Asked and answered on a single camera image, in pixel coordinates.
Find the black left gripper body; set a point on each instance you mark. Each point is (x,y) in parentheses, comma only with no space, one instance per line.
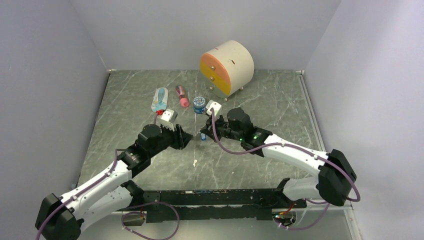
(167,138)

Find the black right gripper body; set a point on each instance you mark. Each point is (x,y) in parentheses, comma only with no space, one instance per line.
(224,130)

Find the blue plastic key tag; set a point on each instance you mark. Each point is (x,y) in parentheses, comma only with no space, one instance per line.
(203,137)

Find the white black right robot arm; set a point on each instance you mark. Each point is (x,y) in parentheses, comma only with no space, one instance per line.
(331,179)

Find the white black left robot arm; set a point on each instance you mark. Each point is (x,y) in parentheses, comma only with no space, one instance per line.
(66,216)

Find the blue round tin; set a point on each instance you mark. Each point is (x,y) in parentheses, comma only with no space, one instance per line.
(199,104)

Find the pink marker tube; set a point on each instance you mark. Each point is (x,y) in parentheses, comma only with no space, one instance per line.
(183,100)

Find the light blue oval case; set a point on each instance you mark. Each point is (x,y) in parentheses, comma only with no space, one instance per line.
(160,99)

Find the beige round drawer cabinet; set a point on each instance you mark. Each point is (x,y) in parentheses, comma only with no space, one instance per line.
(227,68)

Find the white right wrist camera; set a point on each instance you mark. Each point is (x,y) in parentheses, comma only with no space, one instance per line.
(213,108)

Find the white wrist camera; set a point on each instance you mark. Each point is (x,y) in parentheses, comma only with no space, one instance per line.
(167,119)
(213,108)

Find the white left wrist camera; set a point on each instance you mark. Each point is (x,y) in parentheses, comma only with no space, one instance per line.
(167,119)

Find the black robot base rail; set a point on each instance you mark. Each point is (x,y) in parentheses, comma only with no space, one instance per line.
(167,205)

